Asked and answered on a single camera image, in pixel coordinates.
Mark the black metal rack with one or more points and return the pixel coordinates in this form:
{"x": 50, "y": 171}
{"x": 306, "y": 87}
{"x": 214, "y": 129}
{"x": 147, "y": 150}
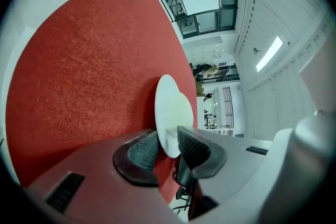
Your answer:
{"x": 228, "y": 106}

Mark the red tablecloth table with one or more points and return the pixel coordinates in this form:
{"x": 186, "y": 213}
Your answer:
{"x": 92, "y": 73}

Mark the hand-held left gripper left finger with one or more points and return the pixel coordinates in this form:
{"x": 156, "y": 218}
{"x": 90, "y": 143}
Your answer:
{"x": 99, "y": 178}

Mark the long ceiling light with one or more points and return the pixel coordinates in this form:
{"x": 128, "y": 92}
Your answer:
{"x": 270, "y": 53}

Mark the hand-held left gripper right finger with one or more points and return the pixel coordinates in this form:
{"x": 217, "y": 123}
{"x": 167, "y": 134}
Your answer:
{"x": 236, "y": 160}

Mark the white shelf rack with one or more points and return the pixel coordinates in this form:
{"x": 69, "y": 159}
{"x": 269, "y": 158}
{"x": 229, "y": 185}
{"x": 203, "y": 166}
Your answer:
{"x": 223, "y": 130}

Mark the white round plate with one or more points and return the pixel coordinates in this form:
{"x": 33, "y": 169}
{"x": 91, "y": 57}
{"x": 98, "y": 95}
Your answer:
{"x": 165, "y": 97}

